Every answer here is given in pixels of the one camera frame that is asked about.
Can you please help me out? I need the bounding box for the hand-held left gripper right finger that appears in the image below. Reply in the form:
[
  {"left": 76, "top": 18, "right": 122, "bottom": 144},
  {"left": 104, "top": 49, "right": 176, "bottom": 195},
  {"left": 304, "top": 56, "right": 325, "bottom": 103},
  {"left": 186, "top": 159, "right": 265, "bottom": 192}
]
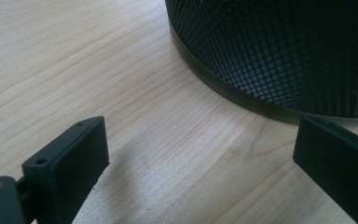
[{"left": 293, "top": 114, "right": 358, "bottom": 224}]

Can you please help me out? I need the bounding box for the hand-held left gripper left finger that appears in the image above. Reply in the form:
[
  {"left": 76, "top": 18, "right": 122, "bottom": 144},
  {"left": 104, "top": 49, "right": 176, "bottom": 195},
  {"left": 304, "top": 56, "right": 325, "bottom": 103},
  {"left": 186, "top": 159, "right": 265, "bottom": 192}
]
[{"left": 21, "top": 116, "right": 110, "bottom": 224}]

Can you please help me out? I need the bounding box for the black mesh trash can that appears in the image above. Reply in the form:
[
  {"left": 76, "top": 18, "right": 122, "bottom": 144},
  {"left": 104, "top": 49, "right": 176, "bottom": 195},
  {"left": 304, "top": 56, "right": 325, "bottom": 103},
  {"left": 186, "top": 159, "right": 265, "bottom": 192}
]
[{"left": 164, "top": 0, "right": 358, "bottom": 124}]

